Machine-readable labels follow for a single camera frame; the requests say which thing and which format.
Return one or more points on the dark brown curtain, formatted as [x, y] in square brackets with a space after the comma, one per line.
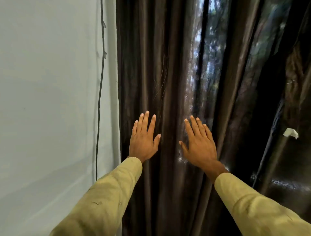
[243, 73]
[150, 60]

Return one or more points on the person's left forearm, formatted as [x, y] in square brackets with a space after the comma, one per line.
[104, 199]

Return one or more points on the person's right forearm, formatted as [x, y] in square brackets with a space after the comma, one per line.
[255, 209]

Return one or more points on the white paper tag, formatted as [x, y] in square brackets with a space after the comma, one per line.
[290, 133]

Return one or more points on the person's left hand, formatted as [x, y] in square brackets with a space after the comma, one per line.
[143, 141]

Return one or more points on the person's right hand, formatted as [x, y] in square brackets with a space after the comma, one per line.
[200, 148]

